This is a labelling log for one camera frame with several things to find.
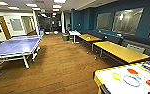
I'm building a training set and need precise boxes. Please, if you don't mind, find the green bowl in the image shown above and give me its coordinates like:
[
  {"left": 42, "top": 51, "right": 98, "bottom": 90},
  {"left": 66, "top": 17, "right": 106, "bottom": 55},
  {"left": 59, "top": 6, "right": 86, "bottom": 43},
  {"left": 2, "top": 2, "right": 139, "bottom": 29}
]
[{"left": 111, "top": 71, "right": 122, "bottom": 82}]

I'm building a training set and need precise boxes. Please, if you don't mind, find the small black bin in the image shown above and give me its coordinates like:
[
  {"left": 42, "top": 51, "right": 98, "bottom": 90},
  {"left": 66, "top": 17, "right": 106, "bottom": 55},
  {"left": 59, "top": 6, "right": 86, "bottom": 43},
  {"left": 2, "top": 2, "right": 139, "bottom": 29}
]
[{"left": 61, "top": 32, "right": 71, "bottom": 42}]

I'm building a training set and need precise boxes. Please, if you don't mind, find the small white table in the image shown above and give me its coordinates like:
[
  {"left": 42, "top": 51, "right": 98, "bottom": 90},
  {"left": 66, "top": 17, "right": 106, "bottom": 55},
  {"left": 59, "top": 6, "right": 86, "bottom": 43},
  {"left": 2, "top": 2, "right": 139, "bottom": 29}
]
[{"left": 68, "top": 29, "right": 82, "bottom": 45}]

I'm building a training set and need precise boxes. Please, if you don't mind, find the green exit sign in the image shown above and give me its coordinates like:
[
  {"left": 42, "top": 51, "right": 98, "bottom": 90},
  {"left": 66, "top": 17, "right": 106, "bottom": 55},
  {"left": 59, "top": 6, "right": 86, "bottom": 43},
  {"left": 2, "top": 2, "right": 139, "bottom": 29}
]
[{"left": 40, "top": 8, "right": 47, "bottom": 14}]

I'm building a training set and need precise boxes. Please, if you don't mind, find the brown framed glass door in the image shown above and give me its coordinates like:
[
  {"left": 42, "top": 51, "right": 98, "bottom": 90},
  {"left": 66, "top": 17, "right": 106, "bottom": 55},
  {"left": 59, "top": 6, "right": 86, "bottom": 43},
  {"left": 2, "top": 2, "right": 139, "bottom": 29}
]
[{"left": 22, "top": 16, "right": 36, "bottom": 36}]

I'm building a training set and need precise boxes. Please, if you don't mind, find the blue ping pong table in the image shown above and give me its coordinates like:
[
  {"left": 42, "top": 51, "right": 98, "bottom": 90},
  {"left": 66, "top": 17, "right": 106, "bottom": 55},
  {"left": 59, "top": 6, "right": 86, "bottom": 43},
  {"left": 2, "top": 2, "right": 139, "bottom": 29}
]
[{"left": 0, "top": 34, "right": 44, "bottom": 75}]

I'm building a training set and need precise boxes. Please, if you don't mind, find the yellow white-top game table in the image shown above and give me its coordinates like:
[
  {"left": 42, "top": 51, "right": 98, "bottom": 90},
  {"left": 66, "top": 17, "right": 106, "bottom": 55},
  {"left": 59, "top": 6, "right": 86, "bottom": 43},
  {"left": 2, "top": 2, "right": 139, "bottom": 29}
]
[{"left": 93, "top": 59, "right": 150, "bottom": 94}]

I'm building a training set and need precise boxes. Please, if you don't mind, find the orange game paddle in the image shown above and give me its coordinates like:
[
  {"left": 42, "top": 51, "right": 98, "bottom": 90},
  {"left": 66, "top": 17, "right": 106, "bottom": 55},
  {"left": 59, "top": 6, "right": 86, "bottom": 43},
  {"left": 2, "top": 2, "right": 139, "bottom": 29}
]
[{"left": 126, "top": 67, "right": 141, "bottom": 76}]

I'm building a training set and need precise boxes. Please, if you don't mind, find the grey interior window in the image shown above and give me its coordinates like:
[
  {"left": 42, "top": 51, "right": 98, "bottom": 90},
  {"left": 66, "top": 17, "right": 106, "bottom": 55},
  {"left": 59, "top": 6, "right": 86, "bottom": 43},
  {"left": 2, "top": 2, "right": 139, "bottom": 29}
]
[{"left": 9, "top": 18, "right": 25, "bottom": 33}]

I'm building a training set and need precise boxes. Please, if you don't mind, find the dark grey bench sofa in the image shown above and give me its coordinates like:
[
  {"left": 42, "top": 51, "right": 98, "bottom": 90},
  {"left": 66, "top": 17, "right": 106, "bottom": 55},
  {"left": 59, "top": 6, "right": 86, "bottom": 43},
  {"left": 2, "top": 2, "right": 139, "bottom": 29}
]
[{"left": 80, "top": 29, "right": 150, "bottom": 62}]

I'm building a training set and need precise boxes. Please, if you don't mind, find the brown wooden door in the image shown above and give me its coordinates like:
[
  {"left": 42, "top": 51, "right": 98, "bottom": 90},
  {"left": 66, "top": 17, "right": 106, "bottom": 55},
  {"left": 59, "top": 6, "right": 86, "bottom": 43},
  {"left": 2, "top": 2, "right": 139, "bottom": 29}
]
[{"left": 0, "top": 15, "right": 12, "bottom": 41}]

